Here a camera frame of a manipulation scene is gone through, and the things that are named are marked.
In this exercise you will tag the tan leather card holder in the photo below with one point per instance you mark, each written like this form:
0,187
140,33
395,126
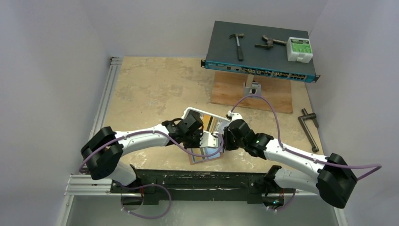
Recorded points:
213,154

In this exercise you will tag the blue network switch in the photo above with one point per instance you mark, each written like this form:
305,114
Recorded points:
273,63

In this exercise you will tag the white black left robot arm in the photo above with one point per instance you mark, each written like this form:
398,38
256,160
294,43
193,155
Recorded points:
103,152

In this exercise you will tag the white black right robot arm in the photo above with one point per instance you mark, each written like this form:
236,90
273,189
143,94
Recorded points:
328,176

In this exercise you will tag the metal crank handle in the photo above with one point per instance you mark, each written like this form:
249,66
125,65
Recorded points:
302,120

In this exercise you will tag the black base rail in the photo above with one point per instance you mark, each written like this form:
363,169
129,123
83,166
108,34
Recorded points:
178,185

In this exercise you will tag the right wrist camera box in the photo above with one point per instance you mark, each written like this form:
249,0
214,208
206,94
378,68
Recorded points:
232,116

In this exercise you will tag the small hammer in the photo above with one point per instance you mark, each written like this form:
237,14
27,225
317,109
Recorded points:
237,36

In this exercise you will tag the plywood board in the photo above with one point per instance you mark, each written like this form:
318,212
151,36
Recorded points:
229,88

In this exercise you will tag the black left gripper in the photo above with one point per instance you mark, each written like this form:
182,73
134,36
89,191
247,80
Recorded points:
199,133

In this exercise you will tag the grey metal stand bracket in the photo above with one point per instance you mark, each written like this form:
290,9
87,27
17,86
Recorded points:
251,87

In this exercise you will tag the gold magnetic stripe card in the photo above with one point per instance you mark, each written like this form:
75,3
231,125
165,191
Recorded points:
210,123

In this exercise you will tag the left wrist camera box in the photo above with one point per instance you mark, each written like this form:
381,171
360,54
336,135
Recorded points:
209,140

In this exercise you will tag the white green electrical box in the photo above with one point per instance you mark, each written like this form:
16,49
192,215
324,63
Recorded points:
299,50

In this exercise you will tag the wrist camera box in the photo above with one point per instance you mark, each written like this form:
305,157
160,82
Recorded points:
232,116
209,140

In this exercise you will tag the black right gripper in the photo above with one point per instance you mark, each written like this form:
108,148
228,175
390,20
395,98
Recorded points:
228,139

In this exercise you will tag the white plastic basket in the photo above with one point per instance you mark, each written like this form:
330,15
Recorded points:
190,110

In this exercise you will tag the aluminium frame rails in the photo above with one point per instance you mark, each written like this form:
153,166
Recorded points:
81,187

